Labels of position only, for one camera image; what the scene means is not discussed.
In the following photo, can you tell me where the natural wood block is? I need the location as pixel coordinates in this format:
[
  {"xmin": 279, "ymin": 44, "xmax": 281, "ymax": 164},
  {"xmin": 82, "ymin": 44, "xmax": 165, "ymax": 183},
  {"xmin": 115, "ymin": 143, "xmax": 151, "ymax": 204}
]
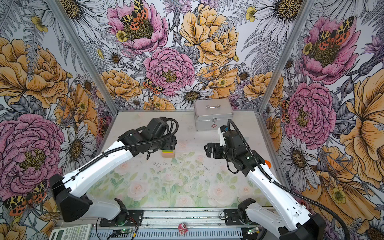
[{"xmin": 162, "ymin": 153, "xmax": 175, "ymax": 159}]

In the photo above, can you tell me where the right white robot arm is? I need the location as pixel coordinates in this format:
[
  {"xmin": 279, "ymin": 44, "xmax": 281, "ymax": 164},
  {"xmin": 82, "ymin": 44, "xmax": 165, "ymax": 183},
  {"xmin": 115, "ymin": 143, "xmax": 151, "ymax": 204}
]
[{"xmin": 204, "ymin": 126, "xmax": 326, "ymax": 240}]

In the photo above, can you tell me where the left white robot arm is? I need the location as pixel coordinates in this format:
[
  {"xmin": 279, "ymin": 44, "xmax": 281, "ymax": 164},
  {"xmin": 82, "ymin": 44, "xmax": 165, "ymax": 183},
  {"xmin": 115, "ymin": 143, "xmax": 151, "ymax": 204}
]
[{"xmin": 49, "ymin": 117, "xmax": 179, "ymax": 226}]

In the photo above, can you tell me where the orange cup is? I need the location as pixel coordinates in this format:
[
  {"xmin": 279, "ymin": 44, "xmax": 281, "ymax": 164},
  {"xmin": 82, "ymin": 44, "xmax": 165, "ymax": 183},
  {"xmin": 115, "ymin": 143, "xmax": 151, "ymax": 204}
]
[{"xmin": 265, "ymin": 160, "xmax": 272, "ymax": 169}]

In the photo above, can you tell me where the silver metal case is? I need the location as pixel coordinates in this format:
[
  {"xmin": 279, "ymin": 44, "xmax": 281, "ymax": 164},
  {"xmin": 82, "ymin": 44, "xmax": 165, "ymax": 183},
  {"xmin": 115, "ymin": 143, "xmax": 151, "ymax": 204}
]
[{"xmin": 194, "ymin": 99, "xmax": 234, "ymax": 132}]

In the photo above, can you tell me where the pink toy figure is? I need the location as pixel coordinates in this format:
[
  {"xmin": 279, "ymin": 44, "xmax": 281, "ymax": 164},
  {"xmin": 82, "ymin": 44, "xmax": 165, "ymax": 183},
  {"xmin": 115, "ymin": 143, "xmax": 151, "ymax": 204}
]
[{"xmin": 178, "ymin": 223, "xmax": 189, "ymax": 236}]

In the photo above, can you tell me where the white calculator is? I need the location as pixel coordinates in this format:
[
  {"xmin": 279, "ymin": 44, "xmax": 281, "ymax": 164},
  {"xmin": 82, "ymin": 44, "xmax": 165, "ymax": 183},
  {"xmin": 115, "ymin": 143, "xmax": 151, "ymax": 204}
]
[{"xmin": 49, "ymin": 225, "xmax": 92, "ymax": 240}]

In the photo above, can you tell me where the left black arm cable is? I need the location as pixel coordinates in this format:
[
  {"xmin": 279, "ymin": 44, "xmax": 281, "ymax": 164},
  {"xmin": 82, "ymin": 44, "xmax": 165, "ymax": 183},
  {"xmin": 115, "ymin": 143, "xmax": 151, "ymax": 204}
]
[{"xmin": 50, "ymin": 117, "xmax": 180, "ymax": 193}]

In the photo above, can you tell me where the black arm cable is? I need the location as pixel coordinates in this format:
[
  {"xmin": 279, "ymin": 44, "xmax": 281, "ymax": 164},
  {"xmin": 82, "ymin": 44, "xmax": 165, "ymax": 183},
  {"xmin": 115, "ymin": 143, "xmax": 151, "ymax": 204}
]
[
  {"xmin": 227, "ymin": 118, "xmax": 351, "ymax": 240},
  {"xmin": 50, "ymin": 117, "xmax": 180, "ymax": 193}
]

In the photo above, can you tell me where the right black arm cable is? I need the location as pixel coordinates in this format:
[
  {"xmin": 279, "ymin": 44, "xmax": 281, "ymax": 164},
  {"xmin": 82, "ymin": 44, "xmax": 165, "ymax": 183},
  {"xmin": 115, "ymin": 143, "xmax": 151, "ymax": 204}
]
[{"xmin": 227, "ymin": 118, "xmax": 351, "ymax": 240}]

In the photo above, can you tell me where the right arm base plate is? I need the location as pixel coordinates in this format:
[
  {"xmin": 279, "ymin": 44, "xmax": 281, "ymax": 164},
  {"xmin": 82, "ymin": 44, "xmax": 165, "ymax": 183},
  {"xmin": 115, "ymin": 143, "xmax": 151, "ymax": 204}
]
[{"xmin": 220, "ymin": 209, "xmax": 258, "ymax": 226}]

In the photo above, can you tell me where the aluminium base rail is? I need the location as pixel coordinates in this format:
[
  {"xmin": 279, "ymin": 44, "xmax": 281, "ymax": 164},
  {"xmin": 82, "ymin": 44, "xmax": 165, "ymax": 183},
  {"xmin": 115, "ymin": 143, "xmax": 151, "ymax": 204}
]
[{"xmin": 55, "ymin": 206, "xmax": 311, "ymax": 230}]

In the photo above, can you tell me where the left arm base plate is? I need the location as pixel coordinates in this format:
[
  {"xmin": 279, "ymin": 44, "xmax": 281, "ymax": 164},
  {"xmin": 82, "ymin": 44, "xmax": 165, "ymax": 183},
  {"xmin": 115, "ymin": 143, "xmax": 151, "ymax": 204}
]
[{"xmin": 99, "ymin": 210, "xmax": 144, "ymax": 227}]

